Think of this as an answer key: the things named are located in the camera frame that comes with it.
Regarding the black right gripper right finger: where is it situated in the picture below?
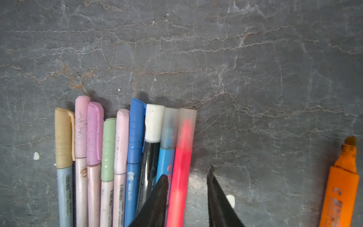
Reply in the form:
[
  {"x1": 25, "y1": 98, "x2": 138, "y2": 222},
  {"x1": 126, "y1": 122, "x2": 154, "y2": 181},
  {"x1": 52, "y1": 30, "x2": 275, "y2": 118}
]
[{"x1": 207, "y1": 166, "x2": 245, "y2": 227}]

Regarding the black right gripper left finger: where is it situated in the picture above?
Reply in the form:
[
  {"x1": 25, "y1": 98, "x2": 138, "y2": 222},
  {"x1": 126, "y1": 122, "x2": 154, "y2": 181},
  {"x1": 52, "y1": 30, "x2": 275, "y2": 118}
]
[{"x1": 130, "y1": 175, "x2": 169, "y2": 227}]

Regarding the light blue marker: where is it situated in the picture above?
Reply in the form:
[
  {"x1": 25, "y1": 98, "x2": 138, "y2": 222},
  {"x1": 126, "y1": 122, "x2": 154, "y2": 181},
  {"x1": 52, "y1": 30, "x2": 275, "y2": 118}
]
[{"x1": 156, "y1": 107, "x2": 180, "y2": 197}]

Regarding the pink marker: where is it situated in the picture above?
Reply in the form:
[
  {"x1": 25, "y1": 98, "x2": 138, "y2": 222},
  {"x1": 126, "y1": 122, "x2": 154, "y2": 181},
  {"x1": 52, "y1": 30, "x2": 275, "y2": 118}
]
[{"x1": 166, "y1": 108, "x2": 197, "y2": 227}]

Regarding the black marker white cap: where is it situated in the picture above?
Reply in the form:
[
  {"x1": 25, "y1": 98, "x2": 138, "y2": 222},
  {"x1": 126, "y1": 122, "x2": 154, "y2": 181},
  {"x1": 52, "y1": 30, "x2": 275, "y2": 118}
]
[{"x1": 137, "y1": 104, "x2": 164, "y2": 213}]

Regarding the orange marker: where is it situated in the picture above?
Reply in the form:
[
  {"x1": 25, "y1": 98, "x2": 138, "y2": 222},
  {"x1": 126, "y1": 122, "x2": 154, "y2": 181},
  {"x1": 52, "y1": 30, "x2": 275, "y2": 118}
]
[{"x1": 319, "y1": 136, "x2": 359, "y2": 227}]

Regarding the green cap pen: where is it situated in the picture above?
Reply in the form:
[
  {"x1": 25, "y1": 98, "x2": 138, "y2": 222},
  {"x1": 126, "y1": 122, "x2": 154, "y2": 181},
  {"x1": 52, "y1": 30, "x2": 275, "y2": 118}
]
[{"x1": 100, "y1": 118, "x2": 116, "y2": 227}]

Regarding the light pink cap pen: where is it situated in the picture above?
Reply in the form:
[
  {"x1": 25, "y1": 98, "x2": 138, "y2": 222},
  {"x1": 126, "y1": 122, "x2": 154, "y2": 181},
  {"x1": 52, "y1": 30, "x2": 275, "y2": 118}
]
[{"x1": 113, "y1": 109, "x2": 130, "y2": 227}]

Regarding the dark blue pen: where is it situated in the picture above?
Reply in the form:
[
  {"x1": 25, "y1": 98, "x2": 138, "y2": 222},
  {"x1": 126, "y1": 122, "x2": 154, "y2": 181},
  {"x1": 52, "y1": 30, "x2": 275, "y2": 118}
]
[{"x1": 124, "y1": 98, "x2": 146, "y2": 227}]

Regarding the purple cap pink pen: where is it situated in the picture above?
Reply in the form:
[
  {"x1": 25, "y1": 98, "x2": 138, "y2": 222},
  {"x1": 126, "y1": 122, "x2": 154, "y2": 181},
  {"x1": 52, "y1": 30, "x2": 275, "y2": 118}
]
[{"x1": 87, "y1": 102, "x2": 104, "y2": 227}]

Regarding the beige cap blue pen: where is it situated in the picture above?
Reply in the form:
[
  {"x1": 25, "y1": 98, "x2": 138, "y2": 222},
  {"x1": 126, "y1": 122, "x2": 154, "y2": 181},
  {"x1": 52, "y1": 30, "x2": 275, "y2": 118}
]
[{"x1": 55, "y1": 107, "x2": 75, "y2": 227}]

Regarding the white paper scrap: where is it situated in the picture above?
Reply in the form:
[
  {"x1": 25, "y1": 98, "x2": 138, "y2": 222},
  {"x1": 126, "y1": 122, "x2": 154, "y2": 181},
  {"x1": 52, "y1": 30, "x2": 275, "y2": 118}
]
[{"x1": 33, "y1": 152, "x2": 40, "y2": 160}]

